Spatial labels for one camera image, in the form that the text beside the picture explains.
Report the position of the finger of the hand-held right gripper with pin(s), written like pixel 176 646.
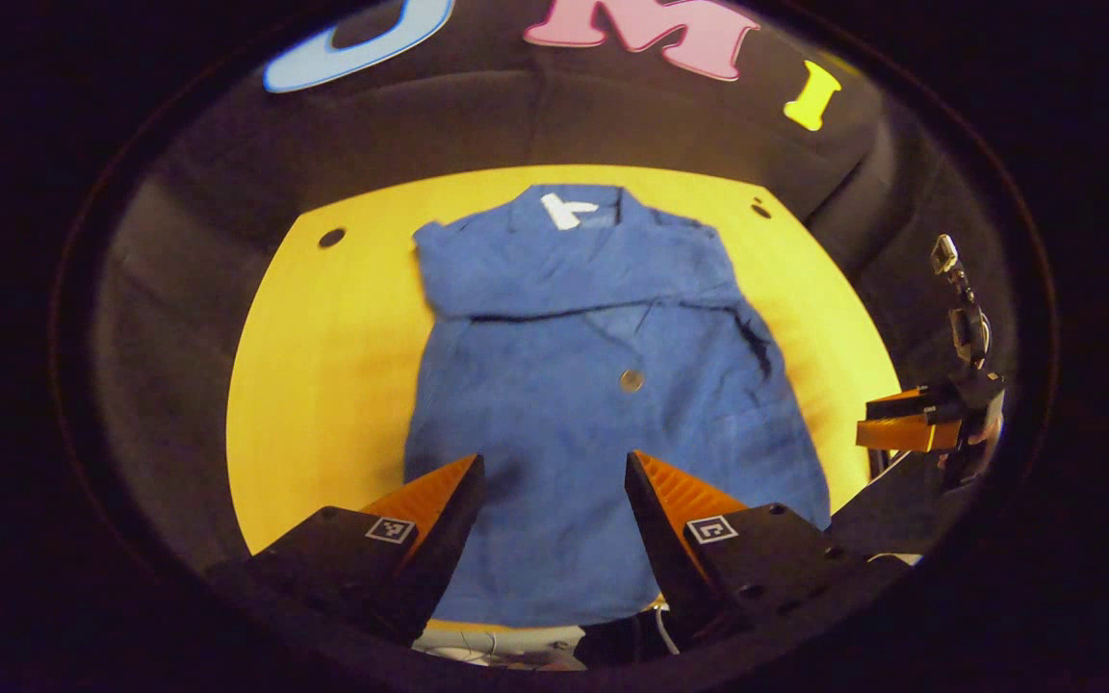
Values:
pixel 906 435
pixel 901 402

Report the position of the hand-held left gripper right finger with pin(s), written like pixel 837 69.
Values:
pixel 656 539

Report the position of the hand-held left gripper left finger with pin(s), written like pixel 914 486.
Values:
pixel 449 549

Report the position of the blue button shirt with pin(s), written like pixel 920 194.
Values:
pixel 564 433

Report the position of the black backdrop cloth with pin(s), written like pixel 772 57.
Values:
pixel 516 115

